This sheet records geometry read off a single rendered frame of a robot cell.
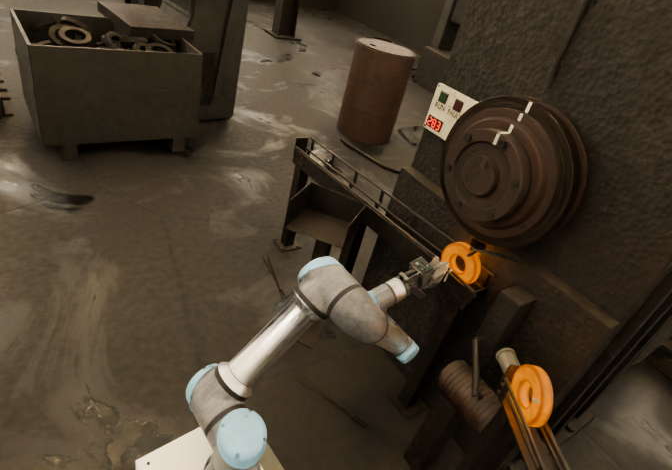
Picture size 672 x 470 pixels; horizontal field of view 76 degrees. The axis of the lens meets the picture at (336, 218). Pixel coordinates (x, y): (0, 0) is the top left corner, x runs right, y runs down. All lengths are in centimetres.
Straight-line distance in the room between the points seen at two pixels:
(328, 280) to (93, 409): 113
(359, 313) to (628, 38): 101
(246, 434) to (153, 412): 80
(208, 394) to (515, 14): 145
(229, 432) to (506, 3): 150
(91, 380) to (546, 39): 200
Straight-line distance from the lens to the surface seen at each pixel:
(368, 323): 109
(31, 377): 208
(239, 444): 115
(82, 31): 357
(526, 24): 161
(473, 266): 159
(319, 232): 178
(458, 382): 156
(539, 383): 131
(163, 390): 195
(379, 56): 415
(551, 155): 133
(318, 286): 111
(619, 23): 148
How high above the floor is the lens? 160
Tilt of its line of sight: 32 degrees down
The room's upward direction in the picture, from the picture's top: 15 degrees clockwise
